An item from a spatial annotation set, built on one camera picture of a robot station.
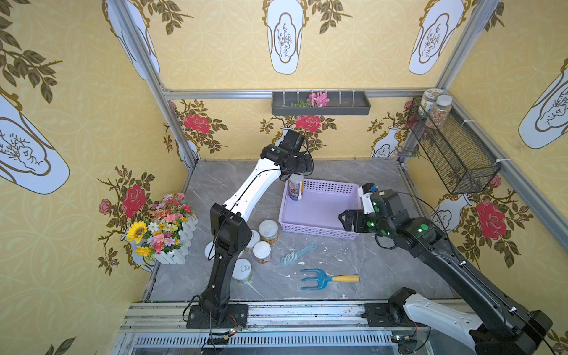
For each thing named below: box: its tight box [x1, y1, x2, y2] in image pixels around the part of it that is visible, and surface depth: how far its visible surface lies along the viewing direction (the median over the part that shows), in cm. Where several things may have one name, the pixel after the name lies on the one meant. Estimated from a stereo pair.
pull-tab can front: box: [232, 258, 253, 285], surface depth 81 cm
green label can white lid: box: [258, 218, 279, 247], surface depth 89 cm
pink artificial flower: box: [306, 90, 330, 108], surface depth 90 cm
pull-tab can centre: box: [246, 229, 262, 249], surface depth 89 cm
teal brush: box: [280, 241, 317, 267], surface depth 88 cm
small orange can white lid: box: [252, 241, 272, 265], surface depth 85 cm
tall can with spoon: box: [288, 173, 304, 201], surface depth 100 cm
